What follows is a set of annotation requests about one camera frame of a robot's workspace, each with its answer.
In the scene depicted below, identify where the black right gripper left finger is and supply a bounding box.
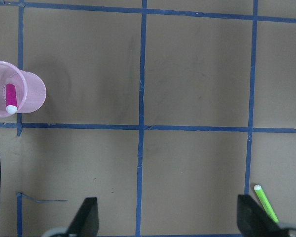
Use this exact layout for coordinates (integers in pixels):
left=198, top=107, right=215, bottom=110
left=64, top=197, right=99, bottom=237

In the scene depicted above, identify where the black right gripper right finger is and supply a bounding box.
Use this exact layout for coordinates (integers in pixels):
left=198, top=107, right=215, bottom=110
left=237, top=195, right=283, bottom=237

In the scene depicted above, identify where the pink mesh cup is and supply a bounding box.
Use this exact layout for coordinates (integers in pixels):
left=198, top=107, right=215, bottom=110
left=0, top=61, right=47, bottom=118

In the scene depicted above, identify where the pink highlighter pen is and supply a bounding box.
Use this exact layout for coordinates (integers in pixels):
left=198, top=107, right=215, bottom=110
left=5, top=83, right=18, bottom=115

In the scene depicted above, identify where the green highlighter pen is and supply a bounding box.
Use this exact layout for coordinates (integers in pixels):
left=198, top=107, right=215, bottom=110
left=254, top=184, right=279, bottom=223

